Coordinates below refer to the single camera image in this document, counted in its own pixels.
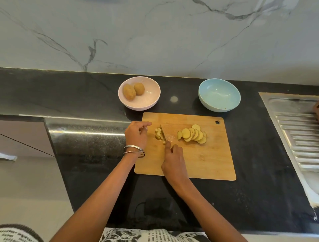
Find person's left hand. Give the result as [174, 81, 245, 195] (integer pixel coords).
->
[124, 121, 152, 150]

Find person's right hand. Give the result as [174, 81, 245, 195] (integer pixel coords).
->
[161, 141, 189, 186]

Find kitchen knife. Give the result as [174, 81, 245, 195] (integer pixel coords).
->
[160, 124, 171, 147]

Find person's left forearm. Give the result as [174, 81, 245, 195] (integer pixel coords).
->
[49, 149, 145, 242]

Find person's right forearm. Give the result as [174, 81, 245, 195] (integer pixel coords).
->
[170, 176, 248, 242]

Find chopped potato pieces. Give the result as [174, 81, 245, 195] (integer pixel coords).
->
[155, 127, 166, 145]

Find silver bangle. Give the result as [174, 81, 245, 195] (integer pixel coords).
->
[123, 150, 146, 158]
[124, 145, 145, 153]

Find pile of potato slices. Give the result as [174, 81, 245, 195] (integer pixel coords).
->
[177, 124, 207, 145]

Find pink bowl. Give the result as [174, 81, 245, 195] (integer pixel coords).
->
[118, 76, 161, 111]

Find wooden cutting board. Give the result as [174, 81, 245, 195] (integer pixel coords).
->
[134, 112, 237, 181]

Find larger brown potato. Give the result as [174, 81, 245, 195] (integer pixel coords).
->
[123, 84, 136, 101]

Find light blue bowl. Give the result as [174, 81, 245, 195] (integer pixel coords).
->
[198, 78, 241, 113]

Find black and white printed garment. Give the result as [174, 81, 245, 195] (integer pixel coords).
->
[0, 224, 208, 242]

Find steel sink drainboard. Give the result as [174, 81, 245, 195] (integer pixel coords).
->
[259, 92, 319, 208]

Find brown cabinet front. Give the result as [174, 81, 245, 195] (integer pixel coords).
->
[0, 120, 55, 160]

